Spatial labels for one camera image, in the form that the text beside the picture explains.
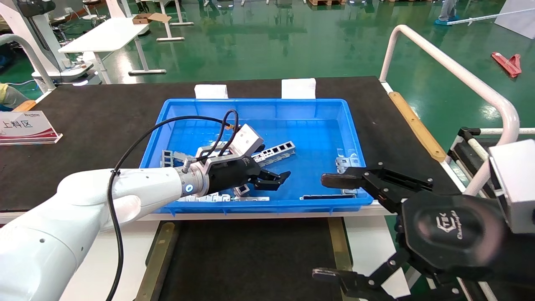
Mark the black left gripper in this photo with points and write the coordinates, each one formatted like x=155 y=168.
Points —
x=230 y=175

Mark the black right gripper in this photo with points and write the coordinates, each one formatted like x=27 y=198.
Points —
x=451 y=234

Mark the metal ladder bracket part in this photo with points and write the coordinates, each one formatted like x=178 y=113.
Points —
x=167 y=159
x=276 y=156
x=242 y=190

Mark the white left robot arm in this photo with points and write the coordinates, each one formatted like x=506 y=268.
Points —
x=62 y=225

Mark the black container tray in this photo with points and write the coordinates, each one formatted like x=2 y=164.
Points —
x=250 y=259

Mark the flat metal bar part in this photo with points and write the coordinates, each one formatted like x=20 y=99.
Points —
x=184 y=155

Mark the long thin metal strip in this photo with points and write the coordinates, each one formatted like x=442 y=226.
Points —
x=250 y=198

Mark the dark metal strip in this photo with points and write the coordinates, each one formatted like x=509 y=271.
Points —
x=326 y=196

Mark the blue plastic parts bin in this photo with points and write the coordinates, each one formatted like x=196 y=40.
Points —
x=292 y=125

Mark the white foam block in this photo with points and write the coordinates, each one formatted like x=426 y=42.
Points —
x=299 y=88
x=211 y=91

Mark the wooden edge strip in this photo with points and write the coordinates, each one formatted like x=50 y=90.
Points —
x=418 y=127

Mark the white desk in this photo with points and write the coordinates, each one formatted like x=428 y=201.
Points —
x=108 y=35
x=170 y=39

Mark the black rubber table mat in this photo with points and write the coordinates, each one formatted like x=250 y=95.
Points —
x=83 y=125

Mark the open cardboard box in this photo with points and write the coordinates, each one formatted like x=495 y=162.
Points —
x=144 y=19

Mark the red floor tool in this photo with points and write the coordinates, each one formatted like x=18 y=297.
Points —
x=508 y=65

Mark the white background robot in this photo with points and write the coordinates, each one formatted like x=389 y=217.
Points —
x=67 y=69

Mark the person with blue shoe covers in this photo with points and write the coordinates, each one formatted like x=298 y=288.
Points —
x=447 y=8

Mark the white floor pole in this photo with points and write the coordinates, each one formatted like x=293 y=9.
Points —
x=493 y=16

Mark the acrylic sign with red print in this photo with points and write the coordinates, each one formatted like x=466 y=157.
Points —
x=25 y=125

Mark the white board panel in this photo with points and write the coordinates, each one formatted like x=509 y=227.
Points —
x=518 y=16

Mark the person in yellow jacket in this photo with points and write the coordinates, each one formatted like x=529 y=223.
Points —
x=10 y=96

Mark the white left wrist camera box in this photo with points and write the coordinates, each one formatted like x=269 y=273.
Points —
x=246 y=140

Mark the short metal bracket part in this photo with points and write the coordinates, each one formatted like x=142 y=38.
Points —
x=347 y=164

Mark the black frame with white tube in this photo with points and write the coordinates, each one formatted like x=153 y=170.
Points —
x=459 y=148

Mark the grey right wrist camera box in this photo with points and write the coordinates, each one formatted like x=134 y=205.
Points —
x=514 y=184

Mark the white tubular rail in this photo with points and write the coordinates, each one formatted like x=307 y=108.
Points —
x=459 y=67

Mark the grey tubular rail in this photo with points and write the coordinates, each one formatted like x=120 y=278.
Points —
x=42 y=69

